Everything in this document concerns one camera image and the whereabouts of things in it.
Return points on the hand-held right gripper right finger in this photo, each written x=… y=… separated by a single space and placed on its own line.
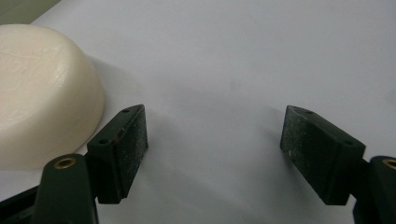
x=323 y=158

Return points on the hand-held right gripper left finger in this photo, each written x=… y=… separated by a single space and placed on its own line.
x=118 y=155

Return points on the cream round bowl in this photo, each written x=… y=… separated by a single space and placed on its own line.
x=43 y=93

